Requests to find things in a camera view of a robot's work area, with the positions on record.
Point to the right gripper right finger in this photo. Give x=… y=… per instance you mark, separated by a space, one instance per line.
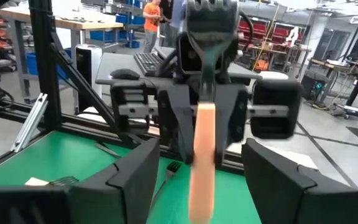
x=291 y=202

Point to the wooden top workbench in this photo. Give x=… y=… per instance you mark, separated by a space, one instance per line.
x=73 y=23

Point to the black metal fork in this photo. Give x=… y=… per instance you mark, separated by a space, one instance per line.
x=174 y=167
x=107 y=149

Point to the red parts bins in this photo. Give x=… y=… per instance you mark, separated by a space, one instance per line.
x=2 y=43

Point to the blue storage bin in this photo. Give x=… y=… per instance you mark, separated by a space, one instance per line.
x=129 y=19
x=31 y=65

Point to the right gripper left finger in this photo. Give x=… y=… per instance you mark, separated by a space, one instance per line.
x=120 y=199

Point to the black computer tower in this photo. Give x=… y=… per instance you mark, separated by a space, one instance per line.
x=311 y=87

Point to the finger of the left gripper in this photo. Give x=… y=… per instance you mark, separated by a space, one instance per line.
x=232 y=118
x=176 y=124

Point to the grey computer desk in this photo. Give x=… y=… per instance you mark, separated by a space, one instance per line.
x=113 y=60

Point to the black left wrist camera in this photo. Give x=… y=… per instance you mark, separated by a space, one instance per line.
x=188 y=56

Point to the black keyboard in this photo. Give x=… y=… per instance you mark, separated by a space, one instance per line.
x=148 y=63

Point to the person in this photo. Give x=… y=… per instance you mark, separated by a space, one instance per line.
x=151 y=18
x=166 y=18

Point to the silver aluminium bracket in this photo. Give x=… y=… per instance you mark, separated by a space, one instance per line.
x=30 y=124

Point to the red storage shelving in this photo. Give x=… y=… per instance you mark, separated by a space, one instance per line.
x=259 y=28

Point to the black computer mouse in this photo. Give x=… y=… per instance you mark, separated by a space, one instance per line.
x=124 y=74

